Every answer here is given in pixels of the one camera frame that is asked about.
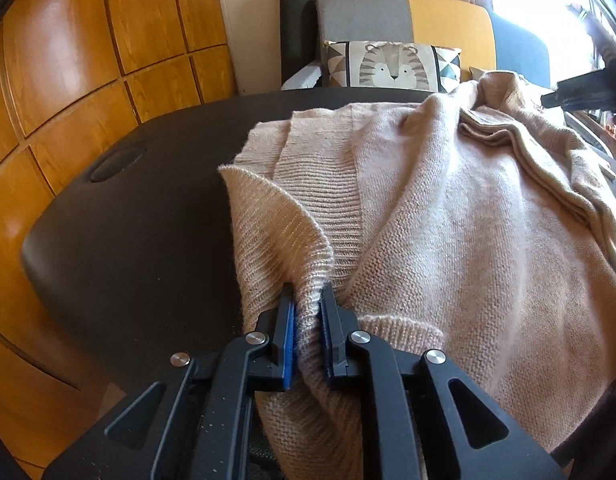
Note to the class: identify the tiger print cushion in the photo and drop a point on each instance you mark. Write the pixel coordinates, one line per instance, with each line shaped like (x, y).
(393, 65)

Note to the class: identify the bright window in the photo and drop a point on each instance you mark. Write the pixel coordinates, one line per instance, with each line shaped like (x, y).
(538, 0)

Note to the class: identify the dark rolled mat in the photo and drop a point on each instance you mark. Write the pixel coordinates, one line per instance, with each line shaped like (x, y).
(295, 25)

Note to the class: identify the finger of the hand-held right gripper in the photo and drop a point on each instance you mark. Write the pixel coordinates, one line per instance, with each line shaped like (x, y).
(573, 91)

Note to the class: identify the grey yellow blue sofa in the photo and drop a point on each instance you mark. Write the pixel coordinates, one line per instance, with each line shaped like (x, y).
(448, 20)

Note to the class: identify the beige knit sweater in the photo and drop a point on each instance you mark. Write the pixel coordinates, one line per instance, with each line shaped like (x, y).
(463, 235)

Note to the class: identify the wooden panelled wardrobe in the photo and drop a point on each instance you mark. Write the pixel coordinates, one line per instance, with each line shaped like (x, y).
(87, 60)

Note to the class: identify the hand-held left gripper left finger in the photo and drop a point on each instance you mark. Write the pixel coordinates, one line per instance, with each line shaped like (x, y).
(288, 340)

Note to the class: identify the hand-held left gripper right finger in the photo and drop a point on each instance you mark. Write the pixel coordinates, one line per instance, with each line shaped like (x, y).
(328, 340)

